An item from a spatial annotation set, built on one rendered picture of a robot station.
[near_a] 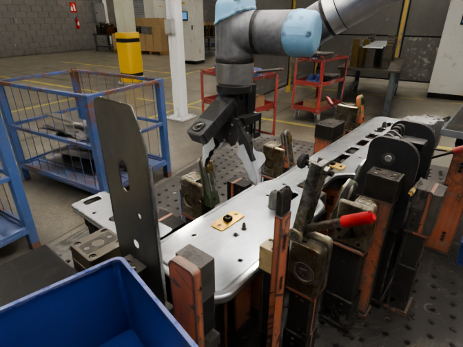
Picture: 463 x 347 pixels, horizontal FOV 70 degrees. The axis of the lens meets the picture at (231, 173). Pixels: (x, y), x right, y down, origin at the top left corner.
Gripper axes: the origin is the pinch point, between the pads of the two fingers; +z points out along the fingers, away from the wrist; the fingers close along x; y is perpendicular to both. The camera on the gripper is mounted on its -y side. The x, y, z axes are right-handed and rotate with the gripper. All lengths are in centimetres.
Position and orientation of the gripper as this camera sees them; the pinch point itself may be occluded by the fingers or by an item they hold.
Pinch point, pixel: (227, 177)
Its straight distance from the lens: 73.3
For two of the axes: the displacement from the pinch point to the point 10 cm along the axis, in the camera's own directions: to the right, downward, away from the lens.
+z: -0.1, 9.1, 4.2
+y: 6.4, -3.2, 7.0
